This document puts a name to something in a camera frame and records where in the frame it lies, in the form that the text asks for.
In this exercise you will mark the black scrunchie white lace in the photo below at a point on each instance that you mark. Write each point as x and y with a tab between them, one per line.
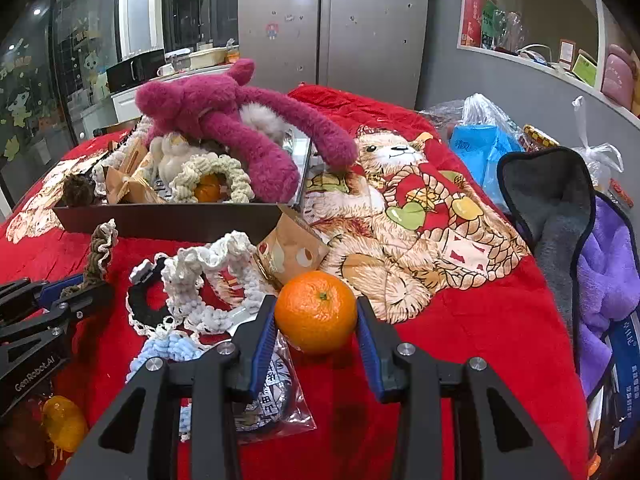
145	310

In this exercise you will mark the light blue crochet scrunchie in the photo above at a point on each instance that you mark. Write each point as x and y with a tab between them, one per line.
167	352

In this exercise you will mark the clear packet with badge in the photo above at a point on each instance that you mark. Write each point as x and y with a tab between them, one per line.
280	410

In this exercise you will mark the cream cooking pot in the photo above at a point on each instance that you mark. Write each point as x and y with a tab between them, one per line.
207	58

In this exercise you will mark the blue plastic bag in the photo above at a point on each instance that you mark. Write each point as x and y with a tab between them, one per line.
480	155

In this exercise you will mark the red gift box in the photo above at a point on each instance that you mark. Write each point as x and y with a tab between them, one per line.
472	15

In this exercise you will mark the black tray box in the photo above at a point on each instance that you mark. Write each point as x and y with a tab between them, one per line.
175	222

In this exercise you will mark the white fluffy pompom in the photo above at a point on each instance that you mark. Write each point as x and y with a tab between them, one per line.
262	122

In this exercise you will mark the clear plastic bag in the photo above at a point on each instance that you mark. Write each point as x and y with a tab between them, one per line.
475	110

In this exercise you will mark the white crochet scrunchie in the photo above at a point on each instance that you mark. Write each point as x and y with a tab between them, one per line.
200	270

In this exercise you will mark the pink plush toy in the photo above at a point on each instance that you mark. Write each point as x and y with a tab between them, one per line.
225	110

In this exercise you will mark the white mug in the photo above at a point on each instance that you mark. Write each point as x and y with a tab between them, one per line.
166	70

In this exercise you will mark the green card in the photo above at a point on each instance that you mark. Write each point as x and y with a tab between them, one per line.
582	69

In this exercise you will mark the silver double door fridge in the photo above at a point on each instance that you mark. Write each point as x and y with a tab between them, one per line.
330	25

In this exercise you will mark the brown crochet scrunchie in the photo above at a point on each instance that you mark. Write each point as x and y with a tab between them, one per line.
100	250

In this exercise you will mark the blue white cardboard box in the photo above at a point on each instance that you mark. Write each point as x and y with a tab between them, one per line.
622	385

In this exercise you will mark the dark kitchen window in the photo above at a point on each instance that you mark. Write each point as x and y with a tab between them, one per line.
200	5

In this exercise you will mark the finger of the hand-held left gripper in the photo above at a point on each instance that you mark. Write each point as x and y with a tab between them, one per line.
87	301
60	289

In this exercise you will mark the black microwave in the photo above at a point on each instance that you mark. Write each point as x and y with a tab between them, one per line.
135	70

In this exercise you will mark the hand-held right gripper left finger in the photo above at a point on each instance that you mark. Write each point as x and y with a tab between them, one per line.
262	355

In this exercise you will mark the white kitchen cabinet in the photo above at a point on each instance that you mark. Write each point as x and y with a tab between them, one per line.
127	105

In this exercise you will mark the white plastic bag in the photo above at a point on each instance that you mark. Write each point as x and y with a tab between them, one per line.
600	160

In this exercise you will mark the jar with checkered lid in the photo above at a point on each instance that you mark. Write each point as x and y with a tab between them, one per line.
537	138

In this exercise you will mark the red printed blanket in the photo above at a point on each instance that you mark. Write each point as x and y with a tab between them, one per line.
450	320

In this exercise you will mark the mandarin orange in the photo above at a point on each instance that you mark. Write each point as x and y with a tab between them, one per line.
65	422
207	188
316	312

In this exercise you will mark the glass sliding door with stickers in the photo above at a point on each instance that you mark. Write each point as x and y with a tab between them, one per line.
55	75

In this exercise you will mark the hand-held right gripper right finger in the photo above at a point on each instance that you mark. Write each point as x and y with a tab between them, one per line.
370	355

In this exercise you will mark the purple grey fleece cloth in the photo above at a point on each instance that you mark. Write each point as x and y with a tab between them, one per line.
550	200

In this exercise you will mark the white wall shelf unit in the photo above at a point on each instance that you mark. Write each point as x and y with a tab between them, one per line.
550	75

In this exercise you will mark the cream plush toy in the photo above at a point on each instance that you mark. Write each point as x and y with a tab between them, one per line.
170	160

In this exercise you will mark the green box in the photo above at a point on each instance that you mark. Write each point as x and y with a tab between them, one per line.
490	25

